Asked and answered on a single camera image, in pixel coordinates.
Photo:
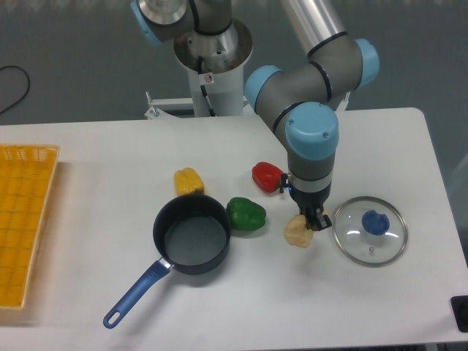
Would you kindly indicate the red bell pepper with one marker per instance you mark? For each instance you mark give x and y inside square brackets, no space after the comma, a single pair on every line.
[267,177]

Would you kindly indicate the glass lid with blue knob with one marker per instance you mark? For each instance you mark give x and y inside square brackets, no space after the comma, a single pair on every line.
[370,231]

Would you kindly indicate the yellow bell pepper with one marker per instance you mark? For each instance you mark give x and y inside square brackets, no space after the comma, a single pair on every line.
[187,181]

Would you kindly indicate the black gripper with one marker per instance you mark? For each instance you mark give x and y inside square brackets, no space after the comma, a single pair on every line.
[310,202]

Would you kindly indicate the dark pot with blue handle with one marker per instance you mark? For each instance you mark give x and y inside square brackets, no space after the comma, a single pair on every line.
[192,233]

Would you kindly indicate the white metal table bracket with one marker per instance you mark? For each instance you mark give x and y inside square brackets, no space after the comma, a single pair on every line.
[172,107]

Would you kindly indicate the green bell pepper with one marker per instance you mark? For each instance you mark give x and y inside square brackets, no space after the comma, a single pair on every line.
[245,214]

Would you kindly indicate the black object at table edge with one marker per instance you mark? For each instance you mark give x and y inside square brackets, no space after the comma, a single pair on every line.
[459,306]

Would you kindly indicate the beige bread piece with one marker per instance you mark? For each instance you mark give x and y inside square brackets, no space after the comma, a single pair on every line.
[297,233]

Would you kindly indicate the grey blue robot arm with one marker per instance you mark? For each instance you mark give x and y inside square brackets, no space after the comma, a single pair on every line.
[294,105]

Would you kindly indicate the yellow plastic basket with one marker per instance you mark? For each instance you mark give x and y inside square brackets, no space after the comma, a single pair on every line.
[27,173]

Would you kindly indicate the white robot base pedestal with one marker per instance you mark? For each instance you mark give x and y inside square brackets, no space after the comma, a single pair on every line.
[215,69]

